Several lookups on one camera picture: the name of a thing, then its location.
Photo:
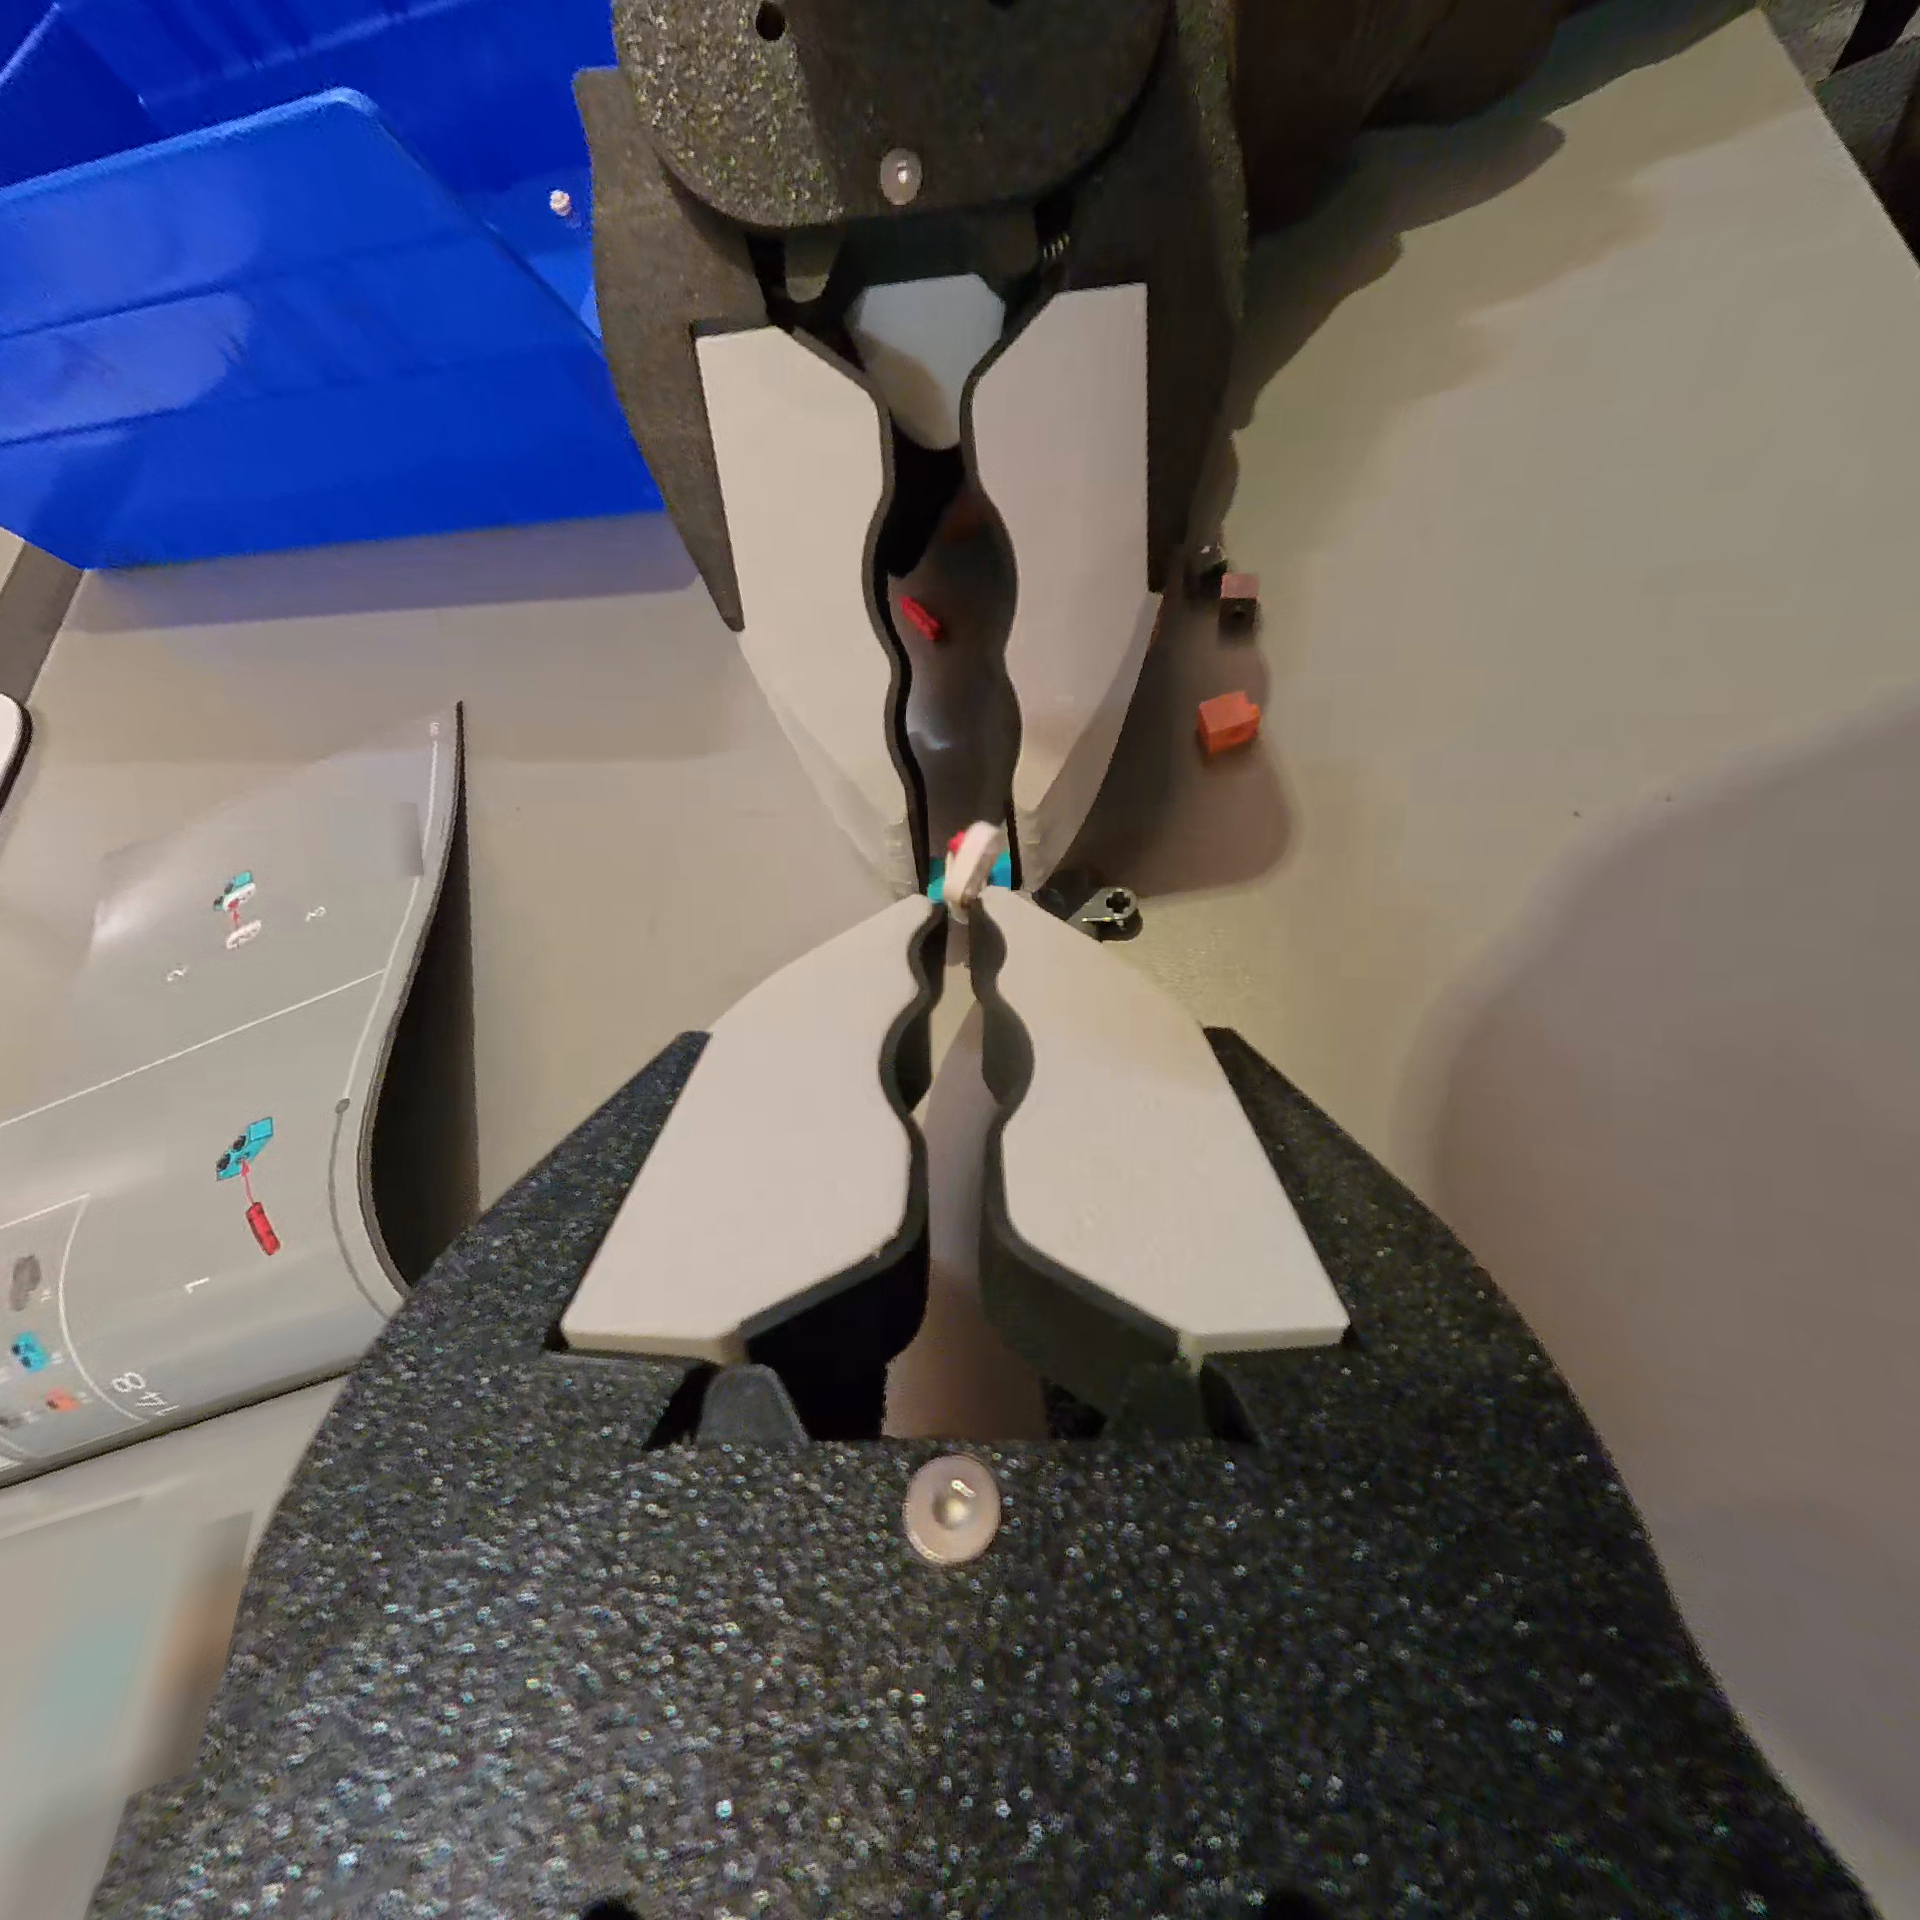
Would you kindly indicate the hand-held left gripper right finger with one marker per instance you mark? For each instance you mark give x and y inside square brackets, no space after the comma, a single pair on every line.
[1153,1188]

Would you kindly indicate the white black-rimmed object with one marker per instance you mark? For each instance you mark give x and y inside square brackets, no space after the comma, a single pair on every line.
[12,758]

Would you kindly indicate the white toy lever piece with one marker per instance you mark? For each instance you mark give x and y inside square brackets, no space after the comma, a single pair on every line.
[975,857]

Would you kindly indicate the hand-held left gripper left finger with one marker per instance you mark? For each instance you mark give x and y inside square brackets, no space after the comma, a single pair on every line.
[749,1188]

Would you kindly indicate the small dark round brick piece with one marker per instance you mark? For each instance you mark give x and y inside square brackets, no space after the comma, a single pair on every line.
[1107,914]

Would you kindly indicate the small dark red brick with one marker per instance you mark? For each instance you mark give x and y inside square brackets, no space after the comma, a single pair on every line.
[1239,585]

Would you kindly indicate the flat red toy brick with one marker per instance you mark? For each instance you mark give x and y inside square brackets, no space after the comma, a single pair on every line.
[918,618]

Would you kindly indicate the large blue plastic bin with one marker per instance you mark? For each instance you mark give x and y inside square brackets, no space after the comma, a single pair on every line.
[270,345]

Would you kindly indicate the teal toy brick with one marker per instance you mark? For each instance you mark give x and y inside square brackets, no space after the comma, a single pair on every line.
[941,888]

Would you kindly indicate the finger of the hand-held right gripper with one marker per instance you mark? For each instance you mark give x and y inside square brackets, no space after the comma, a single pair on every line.
[789,512]
[1079,495]

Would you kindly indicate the grey instruction booklet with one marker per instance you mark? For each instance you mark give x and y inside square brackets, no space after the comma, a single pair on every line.
[192,1049]

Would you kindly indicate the person's right forearm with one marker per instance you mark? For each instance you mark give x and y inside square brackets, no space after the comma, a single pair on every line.
[1349,91]

